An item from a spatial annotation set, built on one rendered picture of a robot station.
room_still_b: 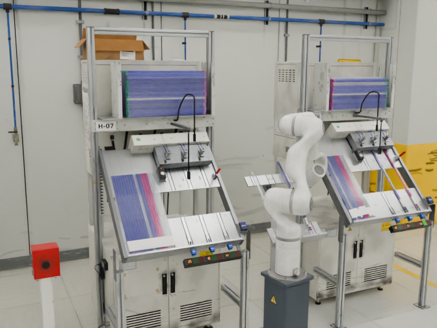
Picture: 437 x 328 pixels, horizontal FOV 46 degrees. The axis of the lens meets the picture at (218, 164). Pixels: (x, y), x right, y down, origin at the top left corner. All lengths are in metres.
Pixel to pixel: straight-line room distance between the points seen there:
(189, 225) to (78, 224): 1.94
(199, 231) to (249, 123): 2.34
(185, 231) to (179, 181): 0.34
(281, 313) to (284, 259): 0.25
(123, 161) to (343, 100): 1.61
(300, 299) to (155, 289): 1.00
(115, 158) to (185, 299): 0.97
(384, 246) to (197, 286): 1.51
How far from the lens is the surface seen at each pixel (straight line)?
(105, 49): 3.36
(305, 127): 2.55
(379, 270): 4.14
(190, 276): 3.28
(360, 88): 3.85
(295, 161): 2.49
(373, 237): 4.00
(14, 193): 4.58
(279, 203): 2.43
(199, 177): 3.14
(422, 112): 5.73
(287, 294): 2.52
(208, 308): 3.43
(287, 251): 2.49
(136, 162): 3.11
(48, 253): 2.79
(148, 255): 2.79
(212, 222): 2.99
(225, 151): 5.01
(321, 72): 3.71
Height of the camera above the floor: 1.70
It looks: 11 degrees down
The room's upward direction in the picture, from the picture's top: straight up
